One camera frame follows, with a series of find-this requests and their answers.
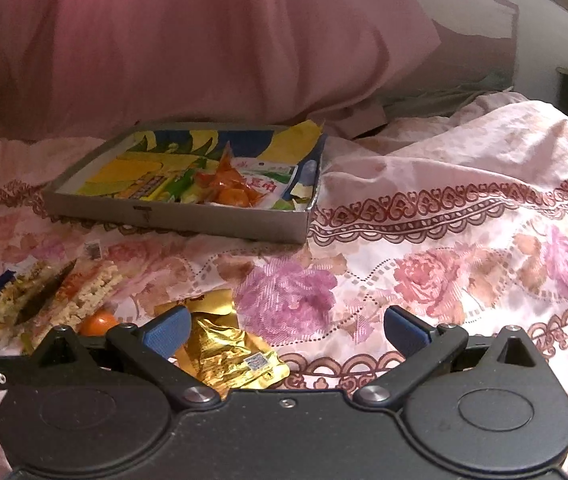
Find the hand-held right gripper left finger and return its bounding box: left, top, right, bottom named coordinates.
left=26, top=304, right=222, bottom=408

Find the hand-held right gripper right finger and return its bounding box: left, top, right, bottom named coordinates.
left=353, top=304, right=547, bottom=408

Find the gold foil packet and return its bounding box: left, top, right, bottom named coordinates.
left=153, top=295, right=291, bottom=392

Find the small orange fruit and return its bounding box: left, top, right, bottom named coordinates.
left=78, top=310, right=121, bottom=337

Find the noodle cracker packet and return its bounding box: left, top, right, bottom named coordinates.
left=56, top=259, right=121, bottom=333

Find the grey cardboard box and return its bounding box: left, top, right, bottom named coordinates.
left=41, top=119, right=328, bottom=246

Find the green sausage stick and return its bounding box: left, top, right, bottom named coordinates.
left=151, top=170, right=202, bottom=205

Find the yellow snack packet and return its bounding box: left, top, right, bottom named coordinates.
left=111, top=174, right=167, bottom=200

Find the orange snack packet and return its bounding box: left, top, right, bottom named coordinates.
left=196, top=141, right=267, bottom=208

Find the white green snack pouch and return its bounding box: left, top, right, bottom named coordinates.
left=231, top=156, right=301, bottom=210

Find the floral pink blanket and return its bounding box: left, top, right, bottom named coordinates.
left=0, top=87, right=568, bottom=480

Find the yellow blue printed paper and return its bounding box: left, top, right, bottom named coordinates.
left=76, top=119, right=327, bottom=211

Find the brown cardboard piece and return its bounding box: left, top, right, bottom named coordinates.
left=346, top=97, right=389, bottom=138

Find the grey green cloth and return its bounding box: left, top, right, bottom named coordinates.
left=379, top=72, right=514, bottom=121

